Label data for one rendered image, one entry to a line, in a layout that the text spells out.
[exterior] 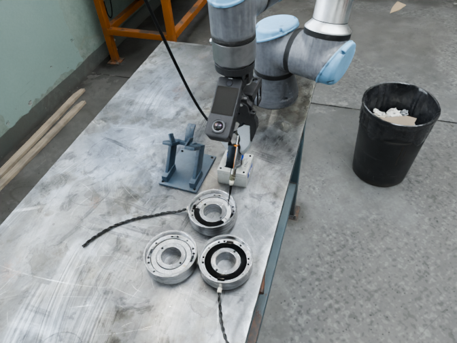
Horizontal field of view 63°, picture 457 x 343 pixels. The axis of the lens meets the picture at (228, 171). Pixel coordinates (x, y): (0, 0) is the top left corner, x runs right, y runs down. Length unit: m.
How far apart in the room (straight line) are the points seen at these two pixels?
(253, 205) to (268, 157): 0.16
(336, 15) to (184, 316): 0.73
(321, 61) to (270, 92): 0.19
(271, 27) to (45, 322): 0.83
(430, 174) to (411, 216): 0.32
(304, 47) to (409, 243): 1.16
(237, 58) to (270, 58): 0.41
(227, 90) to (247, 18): 0.13
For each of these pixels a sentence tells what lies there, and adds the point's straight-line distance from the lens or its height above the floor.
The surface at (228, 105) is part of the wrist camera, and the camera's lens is 0.66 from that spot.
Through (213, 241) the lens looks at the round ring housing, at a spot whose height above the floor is 0.83.
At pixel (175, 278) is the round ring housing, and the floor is 0.83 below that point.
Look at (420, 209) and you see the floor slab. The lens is 2.03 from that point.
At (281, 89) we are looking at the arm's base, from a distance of 1.09.
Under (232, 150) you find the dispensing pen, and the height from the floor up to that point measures 0.95.
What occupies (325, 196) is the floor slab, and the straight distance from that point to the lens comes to 1.95.
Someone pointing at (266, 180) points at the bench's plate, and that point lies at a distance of 0.91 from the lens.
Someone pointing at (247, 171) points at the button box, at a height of 0.84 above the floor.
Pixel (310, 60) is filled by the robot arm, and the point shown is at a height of 0.98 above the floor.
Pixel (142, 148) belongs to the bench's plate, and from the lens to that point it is 1.03.
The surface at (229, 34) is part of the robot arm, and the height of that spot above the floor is 1.19.
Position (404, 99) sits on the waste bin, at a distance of 2.05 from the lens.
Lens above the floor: 1.47
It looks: 46 degrees down
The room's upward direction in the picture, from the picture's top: 4 degrees counter-clockwise
